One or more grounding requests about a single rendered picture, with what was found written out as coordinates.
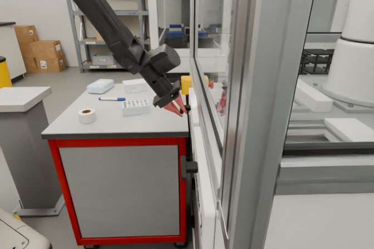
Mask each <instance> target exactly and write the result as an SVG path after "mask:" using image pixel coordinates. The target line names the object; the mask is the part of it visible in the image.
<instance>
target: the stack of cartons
mask: <svg viewBox="0 0 374 249"><path fill-rule="evenodd" d="M13 27H14V31H15V33H16V37H17V41H18V44H19V48H20V50H21V54H22V58H23V61H24V65H25V68H26V73H38V72H61V71H63V70H64V69H65V68H66V63H65V55H64V54H63V52H62V48H61V44H60V40H43V41H39V40H38V37H37V32H36V28H35V25H14V26H13Z"/></svg>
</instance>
